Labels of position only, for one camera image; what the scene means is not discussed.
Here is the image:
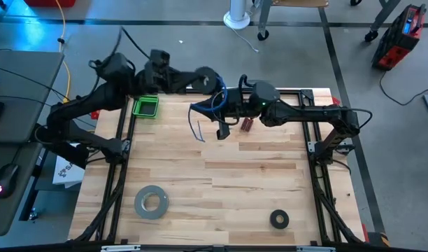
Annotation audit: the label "white pole base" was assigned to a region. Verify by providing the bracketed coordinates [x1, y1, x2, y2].
[223, 0, 252, 30]

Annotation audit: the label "yellow cable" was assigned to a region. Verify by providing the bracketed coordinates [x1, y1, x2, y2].
[55, 0, 75, 106]

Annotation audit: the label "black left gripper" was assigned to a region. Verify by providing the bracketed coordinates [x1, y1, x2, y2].
[143, 64, 197, 95]

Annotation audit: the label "blue cord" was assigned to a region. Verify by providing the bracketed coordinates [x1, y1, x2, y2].
[187, 75, 230, 144]

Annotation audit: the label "small black tape roll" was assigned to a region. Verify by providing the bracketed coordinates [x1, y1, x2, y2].
[269, 209, 290, 230]

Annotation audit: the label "grey wheeled cart legs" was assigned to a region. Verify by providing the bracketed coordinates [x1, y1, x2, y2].
[350, 0, 402, 43]

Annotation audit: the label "silver frame bracket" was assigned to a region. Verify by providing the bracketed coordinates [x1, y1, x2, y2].
[101, 244, 141, 252]
[297, 246, 336, 252]

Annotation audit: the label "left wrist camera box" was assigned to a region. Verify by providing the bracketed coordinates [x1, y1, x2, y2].
[149, 49, 171, 70]

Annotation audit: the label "red and black tool case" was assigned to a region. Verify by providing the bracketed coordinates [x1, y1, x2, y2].
[371, 3, 427, 71]

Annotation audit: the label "black aluminium table frame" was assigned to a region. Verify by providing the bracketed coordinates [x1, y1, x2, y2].
[72, 87, 365, 246]

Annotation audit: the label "black computer mouse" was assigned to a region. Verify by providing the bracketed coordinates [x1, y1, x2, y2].
[0, 163, 20, 200]

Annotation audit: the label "black floor cable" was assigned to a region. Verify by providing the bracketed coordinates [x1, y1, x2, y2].
[379, 69, 428, 106]

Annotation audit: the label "grey tape roll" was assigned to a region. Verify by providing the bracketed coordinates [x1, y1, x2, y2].
[134, 185, 170, 221]

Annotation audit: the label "wheeled cart with wooden top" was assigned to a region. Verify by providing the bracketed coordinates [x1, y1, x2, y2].
[257, 0, 330, 41]

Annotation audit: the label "black cord spool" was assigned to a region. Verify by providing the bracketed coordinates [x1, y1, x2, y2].
[192, 66, 220, 95]

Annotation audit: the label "dark grey desk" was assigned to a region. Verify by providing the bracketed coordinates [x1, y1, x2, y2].
[0, 141, 43, 237]

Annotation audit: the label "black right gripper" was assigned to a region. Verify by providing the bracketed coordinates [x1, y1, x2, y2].
[192, 89, 257, 123]

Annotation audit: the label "green plastic bin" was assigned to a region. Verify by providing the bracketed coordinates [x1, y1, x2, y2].
[132, 94, 160, 119]

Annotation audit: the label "red floor bin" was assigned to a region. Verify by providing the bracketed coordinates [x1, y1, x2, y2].
[24, 0, 77, 8]

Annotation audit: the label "white floor cable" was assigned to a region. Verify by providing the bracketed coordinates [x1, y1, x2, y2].
[231, 27, 259, 54]

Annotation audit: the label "white printed box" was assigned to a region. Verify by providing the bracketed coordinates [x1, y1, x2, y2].
[52, 160, 86, 189]

